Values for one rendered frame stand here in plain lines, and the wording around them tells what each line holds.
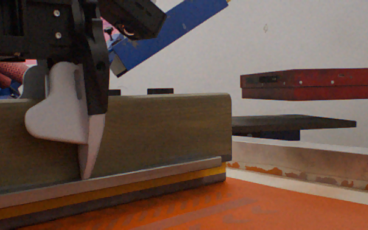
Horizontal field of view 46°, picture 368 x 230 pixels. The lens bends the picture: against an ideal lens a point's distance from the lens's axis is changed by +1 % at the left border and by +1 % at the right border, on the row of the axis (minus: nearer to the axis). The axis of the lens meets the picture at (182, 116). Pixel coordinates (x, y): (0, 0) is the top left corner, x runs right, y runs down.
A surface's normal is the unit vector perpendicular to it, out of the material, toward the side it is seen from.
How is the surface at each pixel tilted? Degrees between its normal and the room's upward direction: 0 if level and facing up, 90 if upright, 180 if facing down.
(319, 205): 0
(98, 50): 78
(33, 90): 97
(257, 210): 0
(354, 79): 90
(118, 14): 149
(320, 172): 90
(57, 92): 83
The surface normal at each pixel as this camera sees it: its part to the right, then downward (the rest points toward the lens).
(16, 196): 0.65, 0.04
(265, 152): -0.75, 0.06
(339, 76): 0.19, 0.08
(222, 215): -0.02, -1.00
